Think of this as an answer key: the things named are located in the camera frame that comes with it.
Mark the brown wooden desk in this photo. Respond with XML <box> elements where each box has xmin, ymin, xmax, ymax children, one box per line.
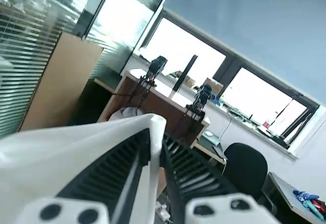
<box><xmin>93</xmin><ymin>68</ymin><xmax>211</xmax><ymax>149</ymax></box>

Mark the blue patterned shirt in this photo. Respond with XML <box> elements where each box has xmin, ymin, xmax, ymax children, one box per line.
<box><xmin>292</xmin><ymin>189</ymin><xmax>320</xmax><ymax>201</ymax></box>

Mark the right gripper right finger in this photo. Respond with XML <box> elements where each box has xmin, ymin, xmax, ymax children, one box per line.
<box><xmin>158</xmin><ymin>132</ymin><xmax>281</xmax><ymax>224</ymax></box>

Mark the red shirt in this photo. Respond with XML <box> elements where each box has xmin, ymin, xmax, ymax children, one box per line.
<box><xmin>311</xmin><ymin>199</ymin><xmax>326</xmax><ymax>210</ymax></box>

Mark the table-top robot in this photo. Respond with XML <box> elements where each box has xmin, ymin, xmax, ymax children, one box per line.
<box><xmin>137</xmin><ymin>55</ymin><xmax>169</xmax><ymax>89</ymax></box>
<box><xmin>184</xmin><ymin>82</ymin><xmax>214</xmax><ymax>120</ymax></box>

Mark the black office chair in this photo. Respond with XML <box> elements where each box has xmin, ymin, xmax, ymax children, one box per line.
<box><xmin>222</xmin><ymin>143</ymin><xmax>269</xmax><ymax>206</ymax></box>

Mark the large brown wooden board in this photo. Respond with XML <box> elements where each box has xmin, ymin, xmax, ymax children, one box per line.
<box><xmin>18</xmin><ymin>31</ymin><xmax>104</xmax><ymax>132</ymax></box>

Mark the thin dark screen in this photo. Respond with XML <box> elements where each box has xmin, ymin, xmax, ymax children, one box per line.
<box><xmin>171</xmin><ymin>54</ymin><xmax>199</xmax><ymax>94</ymax></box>

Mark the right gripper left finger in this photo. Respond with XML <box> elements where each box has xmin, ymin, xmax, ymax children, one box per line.
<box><xmin>0</xmin><ymin>113</ymin><xmax>168</xmax><ymax>224</ymax></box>

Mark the cardboard box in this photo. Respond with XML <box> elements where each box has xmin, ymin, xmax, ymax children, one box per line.
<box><xmin>203</xmin><ymin>77</ymin><xmax>225</xmax><ymax>95</ymax></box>

